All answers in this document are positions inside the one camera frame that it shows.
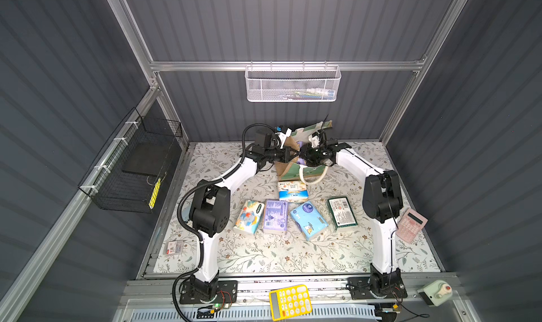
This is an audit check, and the green Christmas burlap tote bag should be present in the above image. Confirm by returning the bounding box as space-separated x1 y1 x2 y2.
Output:
275 120 333 184

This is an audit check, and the lavender cartoon tissue pack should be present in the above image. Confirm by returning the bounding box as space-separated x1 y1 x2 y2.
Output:
296 141 311 167

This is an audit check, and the green white tissue pack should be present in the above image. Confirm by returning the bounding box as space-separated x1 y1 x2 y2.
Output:
327 196 359 230

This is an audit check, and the blue cartoon tissue pack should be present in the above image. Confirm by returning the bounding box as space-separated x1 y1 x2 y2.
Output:
290 201 329 242

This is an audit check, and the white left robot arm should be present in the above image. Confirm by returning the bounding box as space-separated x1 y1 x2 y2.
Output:
186 124 298 290

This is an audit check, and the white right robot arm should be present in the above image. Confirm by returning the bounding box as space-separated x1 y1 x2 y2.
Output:
300 141 404 297

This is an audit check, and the orange blue tissue pack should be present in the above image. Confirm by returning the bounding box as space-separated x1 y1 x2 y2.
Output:
278 181 309 203

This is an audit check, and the purple tissue pack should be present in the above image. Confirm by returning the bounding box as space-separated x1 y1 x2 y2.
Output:
263 200 288 235

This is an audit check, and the colourful white tissue pack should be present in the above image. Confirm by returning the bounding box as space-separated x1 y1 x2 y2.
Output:
233 200 265 235

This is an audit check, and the pink calculator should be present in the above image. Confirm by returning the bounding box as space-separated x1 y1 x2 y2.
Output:
396 208 428 244

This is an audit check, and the yellow tag in basket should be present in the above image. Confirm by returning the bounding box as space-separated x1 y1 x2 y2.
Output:
148 177 162 209

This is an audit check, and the small clear staples box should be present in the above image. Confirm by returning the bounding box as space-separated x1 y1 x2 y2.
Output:
165 240 185 256

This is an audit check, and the yellow calculator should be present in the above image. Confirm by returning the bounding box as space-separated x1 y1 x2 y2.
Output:
268 285 313 321

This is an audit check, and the mint green timer device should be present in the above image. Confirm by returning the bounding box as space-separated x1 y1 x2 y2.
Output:
417 280 453 306

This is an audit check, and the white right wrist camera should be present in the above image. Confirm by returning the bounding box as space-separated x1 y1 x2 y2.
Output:
308 131 321 149

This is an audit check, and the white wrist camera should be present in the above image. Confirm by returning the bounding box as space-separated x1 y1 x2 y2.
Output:
308 131 321 149
276 127 292 139

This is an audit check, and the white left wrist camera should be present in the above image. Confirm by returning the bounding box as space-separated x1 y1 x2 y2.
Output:
276 127 292 139

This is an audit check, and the white wire wall basket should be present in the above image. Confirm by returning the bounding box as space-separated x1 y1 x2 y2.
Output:
244 64 342 103

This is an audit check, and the black corrugated left cable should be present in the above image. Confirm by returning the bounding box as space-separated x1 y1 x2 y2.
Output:
171 179 213 322

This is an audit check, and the black wire wall basket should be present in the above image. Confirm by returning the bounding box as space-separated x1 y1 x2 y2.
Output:
79 109 185 213

